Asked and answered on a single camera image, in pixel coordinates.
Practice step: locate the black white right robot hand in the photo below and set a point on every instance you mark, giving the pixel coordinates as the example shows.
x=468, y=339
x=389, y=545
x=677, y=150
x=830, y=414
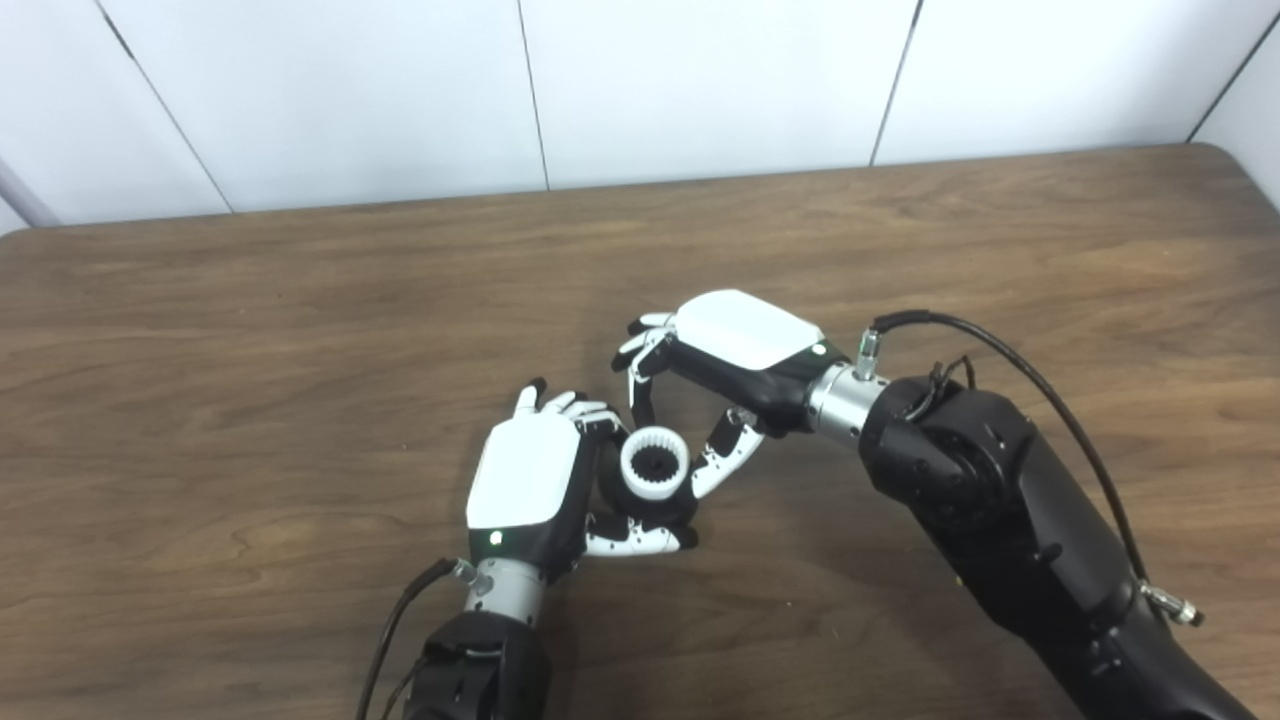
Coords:
x=745, y=330

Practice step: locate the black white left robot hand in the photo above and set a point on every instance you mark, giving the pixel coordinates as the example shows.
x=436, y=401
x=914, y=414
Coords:
x=525, y=470

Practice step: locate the round black part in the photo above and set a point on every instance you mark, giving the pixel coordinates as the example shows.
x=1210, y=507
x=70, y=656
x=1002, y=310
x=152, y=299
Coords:
x=655, y=510

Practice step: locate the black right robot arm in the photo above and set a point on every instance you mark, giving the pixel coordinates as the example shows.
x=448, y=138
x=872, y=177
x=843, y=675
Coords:
x=1010, y=510

